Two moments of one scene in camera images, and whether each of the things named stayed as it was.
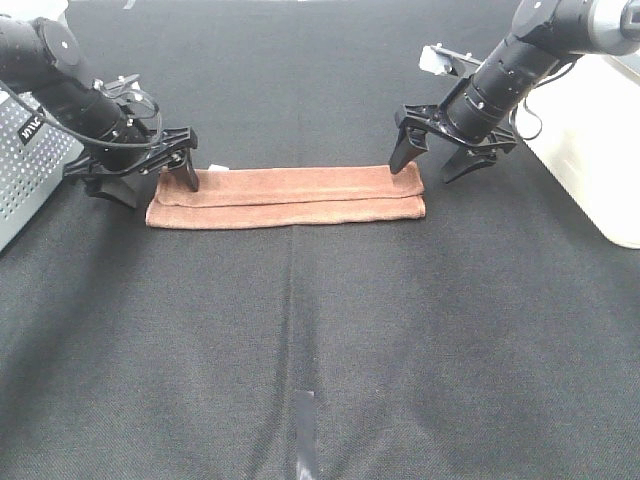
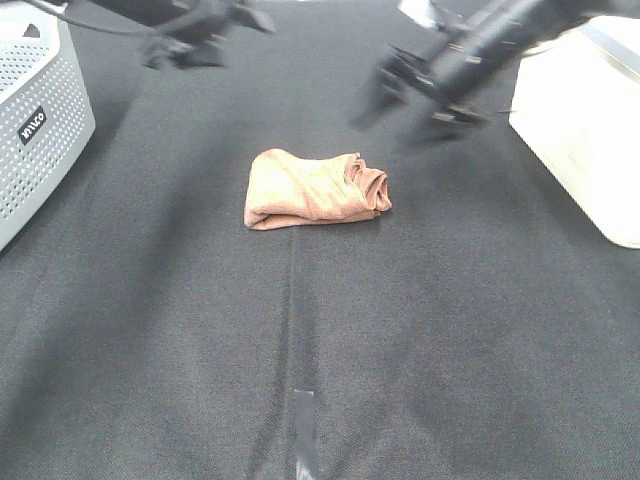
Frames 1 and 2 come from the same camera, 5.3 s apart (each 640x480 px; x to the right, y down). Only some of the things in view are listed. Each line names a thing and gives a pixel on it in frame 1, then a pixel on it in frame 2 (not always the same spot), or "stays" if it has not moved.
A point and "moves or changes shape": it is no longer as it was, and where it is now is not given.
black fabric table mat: x=496 y=339 stays
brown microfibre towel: x=283 y=196 moves or changes shape
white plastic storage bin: x=582 y=122 stays
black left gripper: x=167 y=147 to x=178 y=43
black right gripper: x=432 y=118 to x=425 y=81
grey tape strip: x=306 y=462 stays
